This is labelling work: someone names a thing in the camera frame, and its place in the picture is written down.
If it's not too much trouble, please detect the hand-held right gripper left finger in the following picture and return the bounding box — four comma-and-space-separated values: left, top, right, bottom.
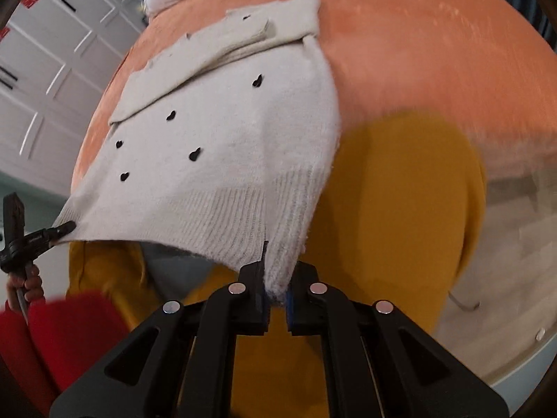
50, 239, 271, 418

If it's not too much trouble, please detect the person's left hand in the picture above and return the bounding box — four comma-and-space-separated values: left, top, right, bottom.
6, 269, 45, 304

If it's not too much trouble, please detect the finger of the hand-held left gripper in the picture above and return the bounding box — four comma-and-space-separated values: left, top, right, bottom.
37, 221, 76, 247

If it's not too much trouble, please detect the person's red sleeved left forearm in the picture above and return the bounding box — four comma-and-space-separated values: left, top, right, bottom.
0, 289, 129, 418

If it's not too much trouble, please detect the orange plush blanket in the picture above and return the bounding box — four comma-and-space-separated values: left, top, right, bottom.
70, 0, 557, 245

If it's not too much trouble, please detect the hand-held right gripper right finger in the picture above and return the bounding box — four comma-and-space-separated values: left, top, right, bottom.
285, 261, 510, 418

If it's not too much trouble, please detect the white panelled wardrobe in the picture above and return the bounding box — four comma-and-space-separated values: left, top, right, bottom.
0, 0, 149, 186

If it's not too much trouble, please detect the cream knit sweater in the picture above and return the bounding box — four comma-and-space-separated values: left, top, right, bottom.
56, 0, 341, 297

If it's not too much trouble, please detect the yellow garment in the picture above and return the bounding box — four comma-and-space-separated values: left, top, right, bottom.
65, 111, 487, 418

